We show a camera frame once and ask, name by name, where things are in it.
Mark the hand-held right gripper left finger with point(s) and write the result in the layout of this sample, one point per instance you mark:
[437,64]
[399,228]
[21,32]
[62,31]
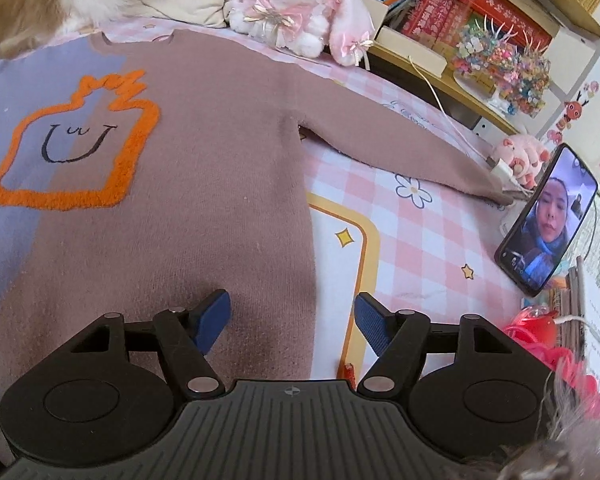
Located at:
[214,316]

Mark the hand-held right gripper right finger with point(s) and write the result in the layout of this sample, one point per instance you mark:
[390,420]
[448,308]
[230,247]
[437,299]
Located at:
[375,325]

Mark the brown and purple sweater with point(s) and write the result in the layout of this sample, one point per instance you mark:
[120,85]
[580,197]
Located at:
[205,185]

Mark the pink checkered printed bed sheet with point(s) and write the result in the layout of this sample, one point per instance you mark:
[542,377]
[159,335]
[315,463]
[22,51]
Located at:
[420,240]

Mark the red plastic toy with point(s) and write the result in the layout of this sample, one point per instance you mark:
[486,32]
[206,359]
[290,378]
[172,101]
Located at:
[535,335]

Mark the white charger plug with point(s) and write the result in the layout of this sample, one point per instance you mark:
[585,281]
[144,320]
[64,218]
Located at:
[505,174]

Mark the black smartphone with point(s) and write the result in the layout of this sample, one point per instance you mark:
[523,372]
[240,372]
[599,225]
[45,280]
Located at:
[547,225]

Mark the pink pig plush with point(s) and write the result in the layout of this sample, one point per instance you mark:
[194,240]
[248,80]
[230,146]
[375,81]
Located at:
[520,157]

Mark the grey fur sleeve trim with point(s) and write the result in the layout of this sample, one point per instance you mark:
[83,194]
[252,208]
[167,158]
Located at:
[575,440]

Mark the thick white book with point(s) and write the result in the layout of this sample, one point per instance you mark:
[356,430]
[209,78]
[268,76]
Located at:
[415,50]

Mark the colourful bead flower ornament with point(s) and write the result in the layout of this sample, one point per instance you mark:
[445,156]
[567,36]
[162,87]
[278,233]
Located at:
[505,67]

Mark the white and pink bunny plush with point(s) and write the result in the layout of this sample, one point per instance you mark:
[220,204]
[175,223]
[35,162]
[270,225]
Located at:
[290,5]

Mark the row of colourful books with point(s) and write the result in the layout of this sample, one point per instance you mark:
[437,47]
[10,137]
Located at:
[445,5]

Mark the wooden bookshelf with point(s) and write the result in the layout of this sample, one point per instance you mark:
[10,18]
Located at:
[570,5]

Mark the red reindeer wall sticker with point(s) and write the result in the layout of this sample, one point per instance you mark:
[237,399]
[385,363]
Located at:
[575,107]

